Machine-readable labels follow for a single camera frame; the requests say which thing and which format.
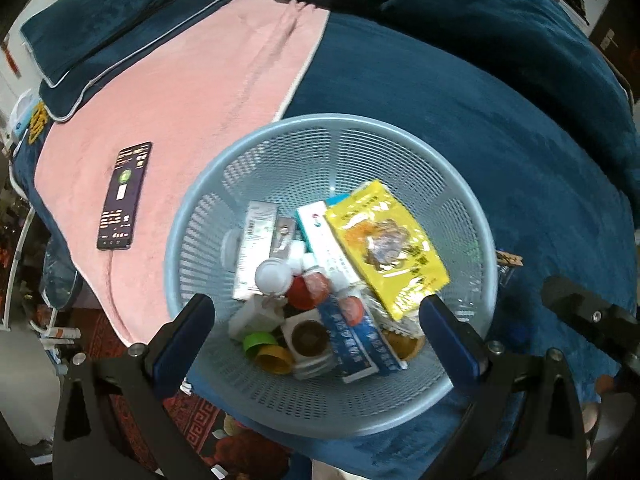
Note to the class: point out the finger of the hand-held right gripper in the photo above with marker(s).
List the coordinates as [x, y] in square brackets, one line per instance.
[590, 315]

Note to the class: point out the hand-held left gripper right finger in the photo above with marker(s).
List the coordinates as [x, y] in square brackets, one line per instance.
[452, 350]

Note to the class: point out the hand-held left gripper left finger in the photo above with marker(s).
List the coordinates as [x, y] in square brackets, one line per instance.
[180, 345]

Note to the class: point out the green bottle cap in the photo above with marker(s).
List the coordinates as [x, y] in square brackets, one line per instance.
[258, 342]

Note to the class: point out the brown chocolate bar wrapper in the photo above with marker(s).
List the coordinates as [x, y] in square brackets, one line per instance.
[510, 260]

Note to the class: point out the yellow snack packet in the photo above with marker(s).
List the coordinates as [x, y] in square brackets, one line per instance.
[390, 250]

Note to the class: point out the light blue plastic basket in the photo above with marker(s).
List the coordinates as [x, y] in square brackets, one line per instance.
[425, 180]

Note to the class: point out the orange brown lid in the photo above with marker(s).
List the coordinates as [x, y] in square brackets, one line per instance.
[406, 346]

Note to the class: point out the red patterned rug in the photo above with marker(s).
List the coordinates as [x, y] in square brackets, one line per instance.
[190, 410]

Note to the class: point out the white plastic bottle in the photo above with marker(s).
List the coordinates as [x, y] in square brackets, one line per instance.
[255, 317]

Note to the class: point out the yellow bottle cap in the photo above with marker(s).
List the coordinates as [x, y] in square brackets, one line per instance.
[274, 358]

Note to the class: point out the blue white medicine box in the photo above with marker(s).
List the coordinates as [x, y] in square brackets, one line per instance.
[357, 345]

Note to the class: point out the red bottle cap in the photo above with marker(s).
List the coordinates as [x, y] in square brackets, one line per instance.
[351, 308]
[300, 294]

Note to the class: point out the round white bottle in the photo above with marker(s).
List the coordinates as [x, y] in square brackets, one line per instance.
[272, 276]

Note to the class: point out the grey white box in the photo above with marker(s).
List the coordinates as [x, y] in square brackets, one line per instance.
[255, 250]

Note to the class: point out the brown disc in white case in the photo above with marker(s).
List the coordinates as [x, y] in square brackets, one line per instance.
[305, 340]

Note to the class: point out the silver blister card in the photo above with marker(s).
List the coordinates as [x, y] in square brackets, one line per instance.
[282, 237]

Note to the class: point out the black smartphone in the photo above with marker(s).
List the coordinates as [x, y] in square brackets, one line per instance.
[125, 195]

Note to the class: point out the white teal box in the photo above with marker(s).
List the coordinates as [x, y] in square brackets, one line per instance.
[317, 232]

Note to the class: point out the white metal rack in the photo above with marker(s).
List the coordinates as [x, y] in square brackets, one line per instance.
[15, 270]

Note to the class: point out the pink blanket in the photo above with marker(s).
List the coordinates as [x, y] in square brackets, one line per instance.
[200, 85]

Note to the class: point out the dark blue pillow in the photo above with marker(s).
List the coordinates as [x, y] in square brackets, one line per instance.
[150, 45]
[100, 15]

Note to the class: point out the dark blue folded duvet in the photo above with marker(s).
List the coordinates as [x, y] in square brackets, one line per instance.
[475, 10]

